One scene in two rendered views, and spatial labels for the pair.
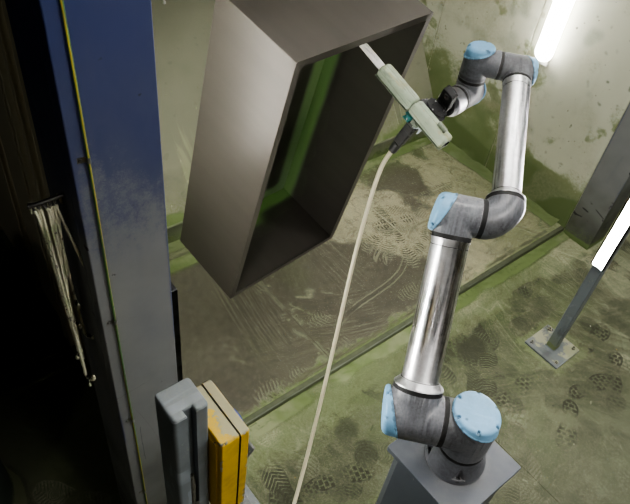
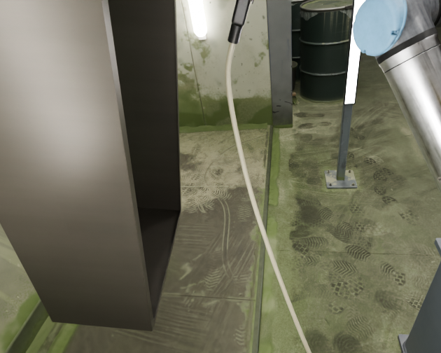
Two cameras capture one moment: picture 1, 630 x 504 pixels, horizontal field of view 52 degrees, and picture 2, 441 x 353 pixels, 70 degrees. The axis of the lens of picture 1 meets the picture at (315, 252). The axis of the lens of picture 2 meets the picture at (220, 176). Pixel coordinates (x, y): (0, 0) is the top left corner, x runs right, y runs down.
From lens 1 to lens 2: 1.48 m
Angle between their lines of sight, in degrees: 24
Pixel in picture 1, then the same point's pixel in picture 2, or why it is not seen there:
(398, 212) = (187, 177)
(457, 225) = (423, 14)
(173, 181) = (3, 275)
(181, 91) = not seen: outside the picture
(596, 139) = (261, 61)
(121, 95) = not seen: outside the picture
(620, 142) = (276, 52)
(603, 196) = (284, 90)
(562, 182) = (256, 100)
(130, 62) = not seen: outside the picture
